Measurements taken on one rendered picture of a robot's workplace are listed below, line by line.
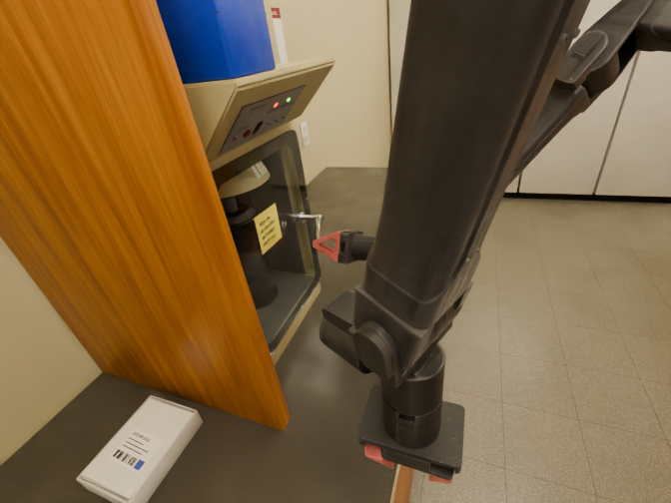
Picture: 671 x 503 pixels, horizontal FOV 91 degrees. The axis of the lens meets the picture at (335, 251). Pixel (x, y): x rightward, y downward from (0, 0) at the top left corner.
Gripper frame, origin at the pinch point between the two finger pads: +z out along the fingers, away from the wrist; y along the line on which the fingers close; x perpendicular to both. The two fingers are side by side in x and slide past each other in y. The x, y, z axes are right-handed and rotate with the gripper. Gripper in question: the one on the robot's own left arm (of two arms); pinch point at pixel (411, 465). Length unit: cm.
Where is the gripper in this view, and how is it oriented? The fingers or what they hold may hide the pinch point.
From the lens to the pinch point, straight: 47.8
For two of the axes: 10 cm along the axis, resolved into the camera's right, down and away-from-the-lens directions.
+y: -9.3, -0.9, 3.6
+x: -3.5, 5.3, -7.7
